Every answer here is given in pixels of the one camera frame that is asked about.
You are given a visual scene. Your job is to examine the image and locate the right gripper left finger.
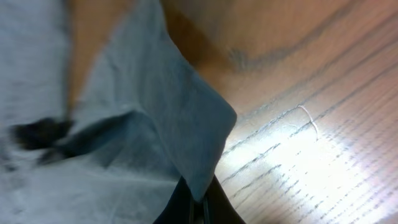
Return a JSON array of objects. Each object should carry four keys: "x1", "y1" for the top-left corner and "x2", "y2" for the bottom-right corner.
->
[{"x1": 154, "y1": 177, "x2": 194, "y2": 224}]

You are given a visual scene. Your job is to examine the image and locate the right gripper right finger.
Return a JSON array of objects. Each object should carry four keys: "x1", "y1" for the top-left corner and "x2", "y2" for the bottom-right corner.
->
[{"x1": 203, "y1": 176, "x2": 245, "y2": 224}]

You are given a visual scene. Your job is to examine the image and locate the grey shorts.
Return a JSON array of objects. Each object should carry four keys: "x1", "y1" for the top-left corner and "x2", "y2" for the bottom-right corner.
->
[{"x1": 1, "y1": 1, "x2": 236, "y2": 223}]

